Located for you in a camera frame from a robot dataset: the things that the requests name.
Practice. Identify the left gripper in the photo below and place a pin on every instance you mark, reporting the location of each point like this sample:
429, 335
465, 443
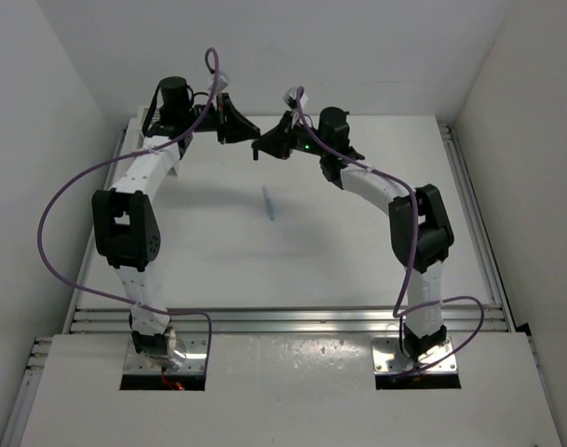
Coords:
230, 126

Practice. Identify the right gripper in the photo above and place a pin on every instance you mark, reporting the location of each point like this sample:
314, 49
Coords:
278, 142

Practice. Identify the light blue makeup pen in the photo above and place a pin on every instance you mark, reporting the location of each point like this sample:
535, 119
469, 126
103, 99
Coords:
269, 204

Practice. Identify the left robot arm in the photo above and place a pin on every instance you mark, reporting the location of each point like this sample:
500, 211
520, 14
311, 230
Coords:
126, 231

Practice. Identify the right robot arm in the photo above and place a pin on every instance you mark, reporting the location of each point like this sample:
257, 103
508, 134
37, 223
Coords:
420, 231

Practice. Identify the white slotted organizer box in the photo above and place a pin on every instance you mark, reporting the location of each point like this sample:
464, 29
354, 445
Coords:
156, 145

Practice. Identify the white front cover board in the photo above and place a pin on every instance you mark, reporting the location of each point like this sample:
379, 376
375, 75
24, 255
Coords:
268, 390

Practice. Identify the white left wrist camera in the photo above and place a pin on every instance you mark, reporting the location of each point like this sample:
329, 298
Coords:
218, 83

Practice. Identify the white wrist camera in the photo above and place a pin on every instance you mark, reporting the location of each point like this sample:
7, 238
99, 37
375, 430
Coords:
218, 83
293, 100

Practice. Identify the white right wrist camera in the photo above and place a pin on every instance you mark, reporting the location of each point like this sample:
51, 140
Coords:
293, 100

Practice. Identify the aluminium frame rail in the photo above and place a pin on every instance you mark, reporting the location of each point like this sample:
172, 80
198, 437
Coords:
462, 316

